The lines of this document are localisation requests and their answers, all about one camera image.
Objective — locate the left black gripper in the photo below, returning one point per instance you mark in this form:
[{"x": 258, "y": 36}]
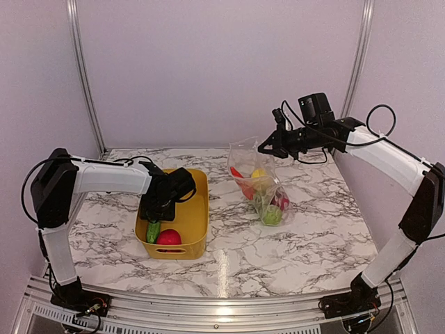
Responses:
[{"x": 145, "y": 213}]

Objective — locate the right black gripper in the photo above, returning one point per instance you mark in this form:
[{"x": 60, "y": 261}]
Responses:
[{"x": 279, "y": 147}]

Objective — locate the green toy bitter gourd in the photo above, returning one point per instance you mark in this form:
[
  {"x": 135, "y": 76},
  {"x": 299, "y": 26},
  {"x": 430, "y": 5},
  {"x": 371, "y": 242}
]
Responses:
[{"x": 153, "y": 231}]

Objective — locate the red toy apple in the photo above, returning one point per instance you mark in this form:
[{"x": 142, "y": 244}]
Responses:
[{"x": 169, "y": 237}]

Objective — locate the clear zip top bag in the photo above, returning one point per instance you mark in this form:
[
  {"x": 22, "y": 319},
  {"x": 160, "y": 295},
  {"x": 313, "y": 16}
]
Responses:
[{"x": 244, "y": 156}]

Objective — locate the yellow plastic basket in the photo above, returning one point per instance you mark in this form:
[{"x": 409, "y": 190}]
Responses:
[{"x": 191, "y": 222}]

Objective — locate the yellow toy lemon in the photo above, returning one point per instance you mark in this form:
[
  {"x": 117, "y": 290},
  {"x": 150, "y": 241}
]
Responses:
[{"x": 260, "y": 172}]

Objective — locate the orange toy carrot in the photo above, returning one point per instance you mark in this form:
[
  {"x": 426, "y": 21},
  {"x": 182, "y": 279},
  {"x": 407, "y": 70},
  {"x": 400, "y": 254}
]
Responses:
[{"x": 246, "y": 188}]

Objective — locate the red toy tomato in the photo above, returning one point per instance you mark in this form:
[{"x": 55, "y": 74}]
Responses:
[{"x": 282, "y": 202}]

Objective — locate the green toy grapes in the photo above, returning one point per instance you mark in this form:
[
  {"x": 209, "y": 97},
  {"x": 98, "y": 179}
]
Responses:
[{"x": 260, "y": 202}]

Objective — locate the light green toy apple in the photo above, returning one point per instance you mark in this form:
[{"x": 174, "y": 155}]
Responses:
[{"x": 266, "y": 188}]

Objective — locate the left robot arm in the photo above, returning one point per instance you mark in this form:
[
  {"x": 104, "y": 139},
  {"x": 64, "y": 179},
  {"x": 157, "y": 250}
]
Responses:
[{"x": 55, "y": 180}]

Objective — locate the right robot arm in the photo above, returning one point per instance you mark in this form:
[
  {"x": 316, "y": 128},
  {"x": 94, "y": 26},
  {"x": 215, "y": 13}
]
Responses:
[{"x": 424, "y": 182}]

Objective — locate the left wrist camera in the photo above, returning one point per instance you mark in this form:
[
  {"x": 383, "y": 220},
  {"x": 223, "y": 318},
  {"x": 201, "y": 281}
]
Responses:
[{"x": 182, "y": 185}]

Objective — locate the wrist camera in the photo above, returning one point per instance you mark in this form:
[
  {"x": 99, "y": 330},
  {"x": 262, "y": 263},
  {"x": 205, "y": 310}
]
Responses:
[
  {"x": 315, "y": 109},
  {"x": 182, "y": 185}
]

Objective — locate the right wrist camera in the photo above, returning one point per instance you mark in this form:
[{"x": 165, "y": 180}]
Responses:
[{"x": 315, "y": 109}]

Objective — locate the front aluminium rail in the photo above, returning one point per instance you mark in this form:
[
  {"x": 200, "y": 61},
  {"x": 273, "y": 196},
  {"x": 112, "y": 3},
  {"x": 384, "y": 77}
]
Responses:
[{"x": 132, "y": 312}]

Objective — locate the right aluminium frame post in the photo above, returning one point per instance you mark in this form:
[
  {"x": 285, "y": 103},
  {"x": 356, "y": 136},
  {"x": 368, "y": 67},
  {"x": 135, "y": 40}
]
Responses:
[{"x": 360, "y": 56}]

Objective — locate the aluminium frame post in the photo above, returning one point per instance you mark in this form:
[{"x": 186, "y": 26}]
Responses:
[
  {"x": 360, "y": 56},
  {"x": 73, "y": 15}
]

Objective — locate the left aluminium frame post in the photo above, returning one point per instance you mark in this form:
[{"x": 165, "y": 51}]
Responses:
[{"x": 73, "y": 15}]

